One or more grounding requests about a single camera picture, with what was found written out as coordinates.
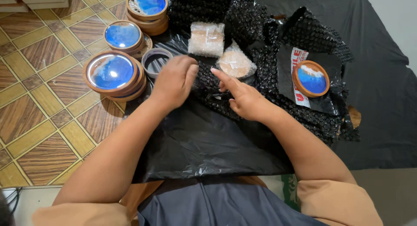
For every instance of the stack of blue resin coasters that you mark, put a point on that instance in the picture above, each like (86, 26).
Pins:
(110, 72)
(147, 6)
(123, 35)

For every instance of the white red tape strip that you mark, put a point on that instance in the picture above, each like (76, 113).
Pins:
(297, 56)

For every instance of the person's grey apron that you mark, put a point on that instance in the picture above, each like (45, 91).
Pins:
(211, 206)

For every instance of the green patterned mat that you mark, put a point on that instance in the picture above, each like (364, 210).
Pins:
(291, 191)

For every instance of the grey clear tape roll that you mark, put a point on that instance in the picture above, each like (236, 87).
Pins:
(153, 71)

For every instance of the person's left fingers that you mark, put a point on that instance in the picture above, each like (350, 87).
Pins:
(191, 71)

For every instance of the black plastic bag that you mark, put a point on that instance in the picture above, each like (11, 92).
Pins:
(195, 144)

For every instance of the person's left hand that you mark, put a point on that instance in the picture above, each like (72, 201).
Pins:
(172, 84)

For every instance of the black table cloth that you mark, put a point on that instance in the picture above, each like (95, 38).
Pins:
(381, 105)

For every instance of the rectangular clear bubble-wrapped packet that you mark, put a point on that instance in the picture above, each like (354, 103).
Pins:
(206, 40)

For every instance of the black bubble wrap sheet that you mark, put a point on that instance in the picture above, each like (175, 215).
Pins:
(247, 11)

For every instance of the single blue resin wooden coaster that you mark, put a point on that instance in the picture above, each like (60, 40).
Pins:
(311, 79)

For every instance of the person's right hand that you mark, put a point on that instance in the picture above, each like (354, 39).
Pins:
(251, 100)

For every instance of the round clear bubble-wrapped packet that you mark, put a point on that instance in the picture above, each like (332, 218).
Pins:
(235, 63)

